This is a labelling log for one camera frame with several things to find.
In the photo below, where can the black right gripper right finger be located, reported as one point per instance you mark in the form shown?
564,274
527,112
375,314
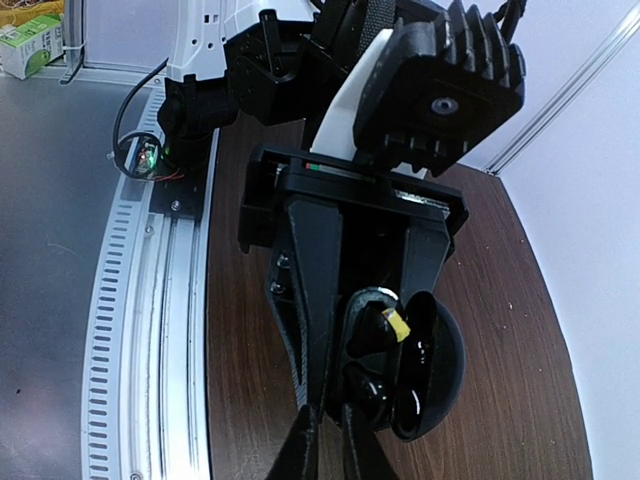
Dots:
363,456

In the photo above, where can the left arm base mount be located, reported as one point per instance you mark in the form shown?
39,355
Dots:
178,171

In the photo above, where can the black earbud two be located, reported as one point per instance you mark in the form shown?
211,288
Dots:
368,390

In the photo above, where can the green white carton outside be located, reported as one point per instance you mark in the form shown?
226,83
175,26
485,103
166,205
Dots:
29,47

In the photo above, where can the small black clip object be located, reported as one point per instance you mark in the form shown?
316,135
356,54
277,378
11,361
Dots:
424,372

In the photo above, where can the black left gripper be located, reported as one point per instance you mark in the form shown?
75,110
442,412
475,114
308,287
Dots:
303,277

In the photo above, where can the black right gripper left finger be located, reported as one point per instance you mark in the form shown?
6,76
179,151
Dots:
298,456

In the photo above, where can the right aluminium corner post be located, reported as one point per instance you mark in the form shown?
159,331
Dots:
613,44

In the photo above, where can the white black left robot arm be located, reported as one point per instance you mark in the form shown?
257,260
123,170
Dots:
357,246

